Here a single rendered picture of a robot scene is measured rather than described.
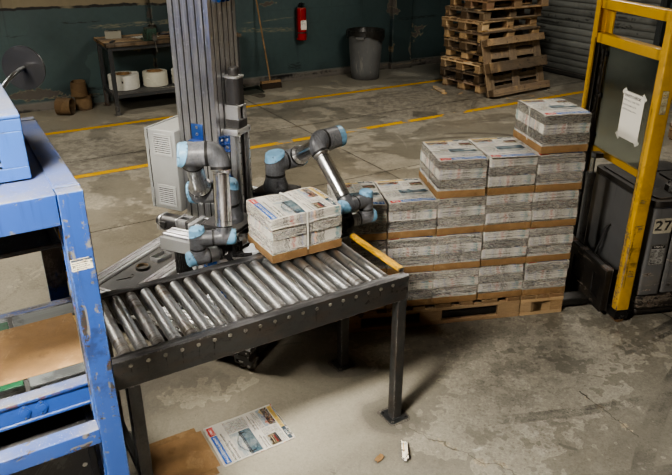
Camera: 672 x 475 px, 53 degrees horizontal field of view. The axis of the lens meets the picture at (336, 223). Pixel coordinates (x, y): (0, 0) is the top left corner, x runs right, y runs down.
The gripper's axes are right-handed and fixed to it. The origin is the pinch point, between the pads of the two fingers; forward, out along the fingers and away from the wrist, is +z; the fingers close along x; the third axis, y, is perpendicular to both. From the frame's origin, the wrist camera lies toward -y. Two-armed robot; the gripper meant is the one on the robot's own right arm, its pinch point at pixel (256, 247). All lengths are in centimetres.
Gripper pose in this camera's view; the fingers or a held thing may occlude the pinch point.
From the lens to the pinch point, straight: 333.7
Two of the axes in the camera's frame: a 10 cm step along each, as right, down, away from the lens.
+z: 8.6, -2.1, 4.6
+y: 0.0, -9.1, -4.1
